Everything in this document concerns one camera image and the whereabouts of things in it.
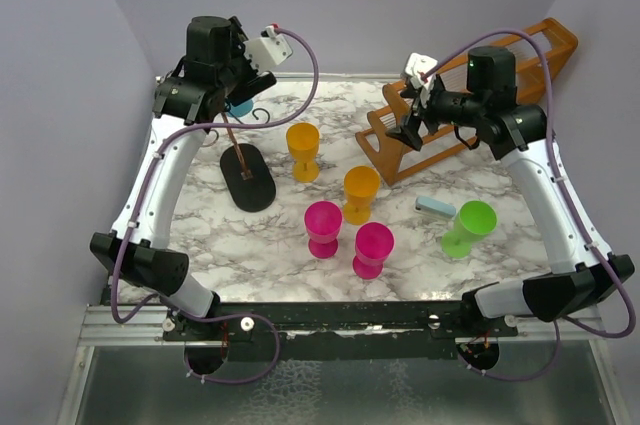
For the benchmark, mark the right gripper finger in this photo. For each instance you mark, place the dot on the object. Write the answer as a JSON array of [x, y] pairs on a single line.
[[410, 92], [407, 133]]

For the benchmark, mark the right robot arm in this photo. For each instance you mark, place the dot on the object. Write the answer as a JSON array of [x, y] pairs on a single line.
[[583, 268]]

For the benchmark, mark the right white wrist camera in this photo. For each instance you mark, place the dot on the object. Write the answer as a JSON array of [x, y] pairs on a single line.
[[418, 70]]

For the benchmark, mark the green wine glass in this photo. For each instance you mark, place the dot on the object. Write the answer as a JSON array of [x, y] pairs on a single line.
[[474, 221]]

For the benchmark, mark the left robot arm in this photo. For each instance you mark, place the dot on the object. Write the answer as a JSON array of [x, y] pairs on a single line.
[[136, 249]]

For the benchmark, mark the light blue eraser block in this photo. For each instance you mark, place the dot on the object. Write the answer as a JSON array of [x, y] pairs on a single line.
[[436, 208]]

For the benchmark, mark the pink wine glass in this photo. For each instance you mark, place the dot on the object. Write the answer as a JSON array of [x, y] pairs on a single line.
[[374, 243], [323, 221]]

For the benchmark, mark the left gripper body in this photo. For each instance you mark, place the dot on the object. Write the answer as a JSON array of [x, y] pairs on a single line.
[[236, 72]]

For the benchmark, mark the metal wine glass rack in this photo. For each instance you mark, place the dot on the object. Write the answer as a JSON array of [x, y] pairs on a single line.
[[247, 176]]

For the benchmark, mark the blue wine glass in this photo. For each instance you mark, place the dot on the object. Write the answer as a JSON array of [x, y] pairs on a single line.
[[240, 110]]

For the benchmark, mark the black base frame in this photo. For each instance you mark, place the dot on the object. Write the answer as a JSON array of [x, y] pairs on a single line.
[[326, 331]]

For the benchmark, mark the yellow wine glass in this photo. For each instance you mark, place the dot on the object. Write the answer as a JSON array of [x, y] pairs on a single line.
[[361, 185], [303, 145]]

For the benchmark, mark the wooden dish rack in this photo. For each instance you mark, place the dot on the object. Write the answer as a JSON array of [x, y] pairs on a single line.
[[515, 71]]

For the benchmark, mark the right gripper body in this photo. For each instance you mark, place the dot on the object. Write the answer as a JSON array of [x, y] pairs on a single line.
[[453, 107]]

